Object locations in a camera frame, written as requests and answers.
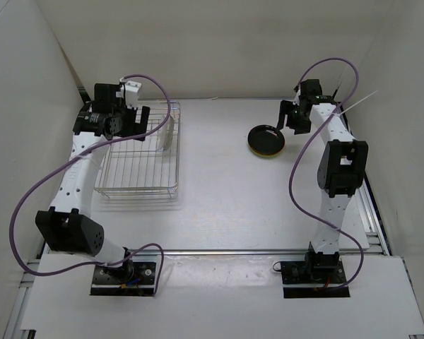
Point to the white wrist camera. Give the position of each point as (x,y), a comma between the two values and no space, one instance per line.
(130,92)
(298,95)

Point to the white zip tie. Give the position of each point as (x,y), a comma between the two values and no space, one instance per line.
(357,103)

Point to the clear glass plate left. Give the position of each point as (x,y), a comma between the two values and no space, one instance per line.
(162,136)

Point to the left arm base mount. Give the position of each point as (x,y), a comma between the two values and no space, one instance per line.
(133,279)

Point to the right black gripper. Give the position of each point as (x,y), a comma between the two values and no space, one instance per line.
(287,108)

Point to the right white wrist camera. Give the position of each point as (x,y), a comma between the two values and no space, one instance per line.
(298,95)

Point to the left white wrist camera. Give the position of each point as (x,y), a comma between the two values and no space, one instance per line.
(130,92)

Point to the black plate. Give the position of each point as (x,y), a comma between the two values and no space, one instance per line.
(265,139)

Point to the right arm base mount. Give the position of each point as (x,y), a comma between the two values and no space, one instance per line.
(302,279)

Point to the metal wire dish rack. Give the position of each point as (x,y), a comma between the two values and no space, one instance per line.
(136,170)

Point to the orange plate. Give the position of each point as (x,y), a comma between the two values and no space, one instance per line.
(253,150)

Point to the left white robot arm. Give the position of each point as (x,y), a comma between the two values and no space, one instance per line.
(67,226)

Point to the green plate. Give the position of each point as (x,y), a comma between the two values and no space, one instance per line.
(264,156)

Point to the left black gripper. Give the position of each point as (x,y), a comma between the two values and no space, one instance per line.
(136,129)

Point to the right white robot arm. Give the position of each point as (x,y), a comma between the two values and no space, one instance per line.
(340,172)

